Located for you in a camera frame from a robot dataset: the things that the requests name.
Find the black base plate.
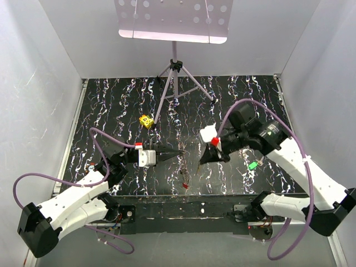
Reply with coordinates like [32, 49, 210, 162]
[91, 194, 318, 236]

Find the red owl toy block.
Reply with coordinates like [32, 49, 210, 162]
[86, 164, 95, 173]

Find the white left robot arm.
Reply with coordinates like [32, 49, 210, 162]
[17, 139, 184, 258]

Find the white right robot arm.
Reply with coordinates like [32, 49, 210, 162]
[199, 103, 355, 236]

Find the yellow toy block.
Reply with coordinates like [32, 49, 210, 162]
[139, 115, 154, 129]

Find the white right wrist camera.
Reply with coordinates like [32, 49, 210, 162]
[199, 123, 221, 147]

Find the lilac music stand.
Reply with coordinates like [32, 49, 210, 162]
[114, 0, 233, 125]

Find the red tag key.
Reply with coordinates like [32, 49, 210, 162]
[182, 182, 189, 189]

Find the metal key ring disc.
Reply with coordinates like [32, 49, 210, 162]
[179, 151, 191, 184]

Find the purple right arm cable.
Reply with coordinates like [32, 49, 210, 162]
[215, 98, 315, 261]

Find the green tag key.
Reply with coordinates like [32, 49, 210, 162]
[248, 159, 263, 170]

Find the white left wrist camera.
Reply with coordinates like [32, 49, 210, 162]
[135, 143, 156, 167]

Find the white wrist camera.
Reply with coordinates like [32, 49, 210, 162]
[199, 123, 221, 147]
[135, 143, 156, 167]

